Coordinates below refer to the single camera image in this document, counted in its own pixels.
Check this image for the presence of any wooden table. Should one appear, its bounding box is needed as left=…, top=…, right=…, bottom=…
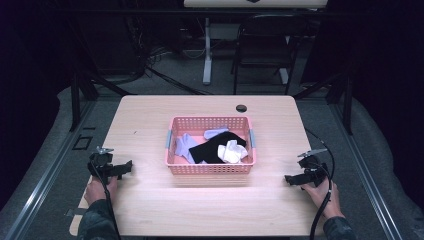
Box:
left=68, top=94, right=326, bottom=238

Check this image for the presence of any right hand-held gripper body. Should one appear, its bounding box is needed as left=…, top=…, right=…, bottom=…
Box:
left=294, top=148, right=331, bottom=188

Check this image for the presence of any person's left hand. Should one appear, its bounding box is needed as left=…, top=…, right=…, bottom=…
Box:
left=83, top=175, right=118, bottom=206

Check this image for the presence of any pink plastic basket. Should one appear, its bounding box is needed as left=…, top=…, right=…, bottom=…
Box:
left=164, top=115, right=257, bottom=176

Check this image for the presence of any person's right hand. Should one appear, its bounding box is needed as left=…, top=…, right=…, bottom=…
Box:
left=300, top=179, right=345, bottom=220

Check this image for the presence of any black cable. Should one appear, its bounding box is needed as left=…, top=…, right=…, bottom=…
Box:
left=303, top=128, right=336, bottom=240
left=89, top=161, right=122, bottom=240

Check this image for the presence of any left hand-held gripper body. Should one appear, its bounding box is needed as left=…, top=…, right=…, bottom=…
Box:
left=87, top=145, right=123, bottom=185

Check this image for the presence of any white sock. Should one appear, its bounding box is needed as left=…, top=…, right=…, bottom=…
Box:
left=217, top=139, right=249, bottom=164

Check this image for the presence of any white desk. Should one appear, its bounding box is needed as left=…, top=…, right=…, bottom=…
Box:
left=183, top=0, right=329, bottom=86

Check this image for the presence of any black metal frame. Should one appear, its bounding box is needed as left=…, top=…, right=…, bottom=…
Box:
left=293, top=71, right=354, bottom=136
left=68, top=68, right=134, bottom=133

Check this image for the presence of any black folding chair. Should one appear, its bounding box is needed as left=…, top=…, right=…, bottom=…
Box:
left=230, top=13, right=303, bottom=96

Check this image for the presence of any lavender sock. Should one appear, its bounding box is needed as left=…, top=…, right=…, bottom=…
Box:
left=174, top=132, right=201, bottom=165
left=203, top=126, right=230, bottom=140

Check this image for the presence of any black sock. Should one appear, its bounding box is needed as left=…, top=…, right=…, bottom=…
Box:
left=188, top=131, right=247, bottom=165

